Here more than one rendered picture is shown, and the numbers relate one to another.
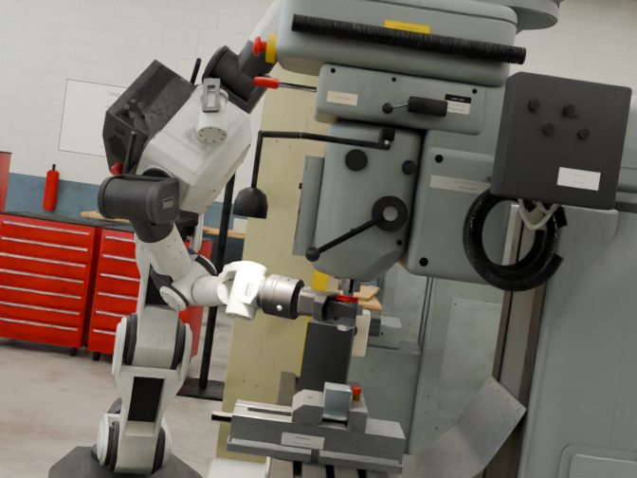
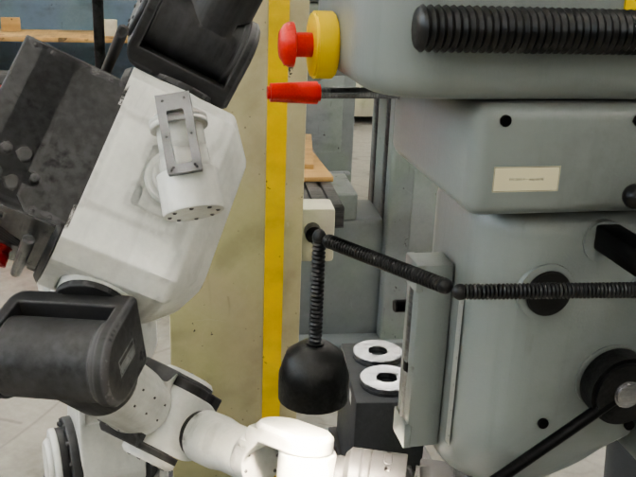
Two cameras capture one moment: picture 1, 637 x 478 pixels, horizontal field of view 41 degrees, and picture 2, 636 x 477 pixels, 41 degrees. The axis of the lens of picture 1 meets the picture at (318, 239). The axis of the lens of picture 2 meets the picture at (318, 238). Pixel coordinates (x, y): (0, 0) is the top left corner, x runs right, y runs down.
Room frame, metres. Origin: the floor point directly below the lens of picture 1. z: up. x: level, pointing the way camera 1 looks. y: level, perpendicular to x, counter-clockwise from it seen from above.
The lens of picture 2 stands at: (1.04, 0.29, 1.85)
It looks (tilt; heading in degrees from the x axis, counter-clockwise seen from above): 19 degrees down; 350
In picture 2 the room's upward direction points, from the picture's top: 2 degrees clockwise
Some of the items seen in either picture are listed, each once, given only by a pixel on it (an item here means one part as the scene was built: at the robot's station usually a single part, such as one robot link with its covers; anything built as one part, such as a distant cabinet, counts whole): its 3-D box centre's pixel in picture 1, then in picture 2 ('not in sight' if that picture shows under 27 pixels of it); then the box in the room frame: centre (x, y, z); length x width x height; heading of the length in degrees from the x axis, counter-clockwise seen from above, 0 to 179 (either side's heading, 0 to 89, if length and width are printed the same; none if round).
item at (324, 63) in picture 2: (272, 47); (322, 44); (1.80, 0.15, 1.76); 0.06 x 0.02 x 0.06; 2
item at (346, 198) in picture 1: (363, 202); (526, 324); (1.81, -0.08, 1.47); 0.21 x 0.19 x 0.32; 2
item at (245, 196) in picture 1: (251, 201); (313, 369); (1.79, 0.15, 1.44); 0.07 x 0.07 x 0.06
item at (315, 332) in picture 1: (328, 350); (378, 413); (2.32, -0.07, 1.05); 0.22 x 0.12 x 0.20; 175
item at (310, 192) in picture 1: (308, 206); (422, 351); (1.81, 0.03, 1.45); 0.04 x 0.04 x 0.21; 2
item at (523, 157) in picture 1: (560, 141); not in sight; (1.48, -0.39, 1.62); 0.20 x 0.09 x 0.21; 92
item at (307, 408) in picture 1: (307, 406); not in sight; (1.72, -0.03, 1.04); 0.12 x 0.06 x 0.04; 1
